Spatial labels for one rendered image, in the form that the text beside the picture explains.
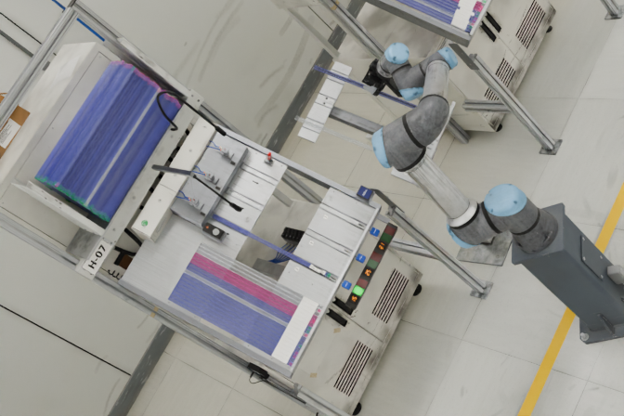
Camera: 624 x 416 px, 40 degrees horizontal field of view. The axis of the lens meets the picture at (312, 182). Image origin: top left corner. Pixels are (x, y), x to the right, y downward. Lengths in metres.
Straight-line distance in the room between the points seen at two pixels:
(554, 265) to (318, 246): 0.83
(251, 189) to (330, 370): 0.84
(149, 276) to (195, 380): 1.59
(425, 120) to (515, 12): 1.69
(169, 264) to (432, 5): 1.43
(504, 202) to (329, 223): 0.73
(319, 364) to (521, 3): 1.89
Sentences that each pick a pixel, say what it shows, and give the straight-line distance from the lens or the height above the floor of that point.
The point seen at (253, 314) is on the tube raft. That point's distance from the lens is 3.11.
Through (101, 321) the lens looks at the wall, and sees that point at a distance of 4.87.
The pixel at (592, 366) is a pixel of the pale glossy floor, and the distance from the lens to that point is 3.29.
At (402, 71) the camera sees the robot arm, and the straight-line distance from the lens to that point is 2.95.
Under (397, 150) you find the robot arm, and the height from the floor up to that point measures 1.15.
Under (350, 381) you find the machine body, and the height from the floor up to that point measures 0.16.
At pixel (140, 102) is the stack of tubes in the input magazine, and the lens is 3.12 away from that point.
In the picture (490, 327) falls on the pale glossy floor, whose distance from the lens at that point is 3.58.
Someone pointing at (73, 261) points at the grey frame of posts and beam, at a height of 1.40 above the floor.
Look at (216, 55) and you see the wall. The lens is 5.03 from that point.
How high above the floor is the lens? 2.68
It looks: 33 degrees down
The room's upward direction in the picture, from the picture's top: 51 degrees counter-clockwise
